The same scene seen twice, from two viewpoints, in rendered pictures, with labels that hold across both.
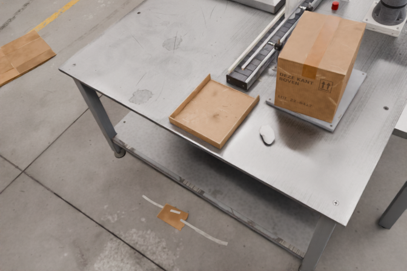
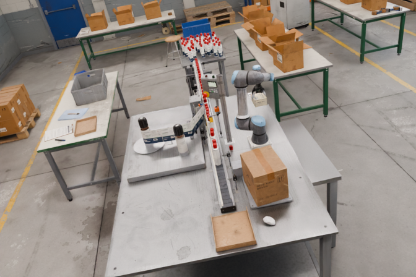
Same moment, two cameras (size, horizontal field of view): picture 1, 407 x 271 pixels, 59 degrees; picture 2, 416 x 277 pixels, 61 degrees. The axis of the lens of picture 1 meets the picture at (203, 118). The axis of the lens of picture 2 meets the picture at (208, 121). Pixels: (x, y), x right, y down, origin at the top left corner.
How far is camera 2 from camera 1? 1.32 m
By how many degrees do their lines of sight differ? 38
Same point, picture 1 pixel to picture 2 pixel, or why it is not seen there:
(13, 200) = not seen: outside the picture
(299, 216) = (299, 269)
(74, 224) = not seen: outside the picture
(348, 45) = (274, 156)
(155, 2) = (127, 200)
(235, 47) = (205, 194)
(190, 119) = (225, 242)
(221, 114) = (238, 229)
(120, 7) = (38, 238)
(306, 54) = (263, 170)
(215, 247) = not seen: outside the picture
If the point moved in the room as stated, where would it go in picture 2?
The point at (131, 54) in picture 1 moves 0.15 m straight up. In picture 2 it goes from (148, 237) to (143, 221)
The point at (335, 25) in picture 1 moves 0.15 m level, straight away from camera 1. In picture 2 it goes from (259, 152) to (250, 142)
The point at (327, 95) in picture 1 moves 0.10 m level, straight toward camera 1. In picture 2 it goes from (282, 183) to (290, 191)
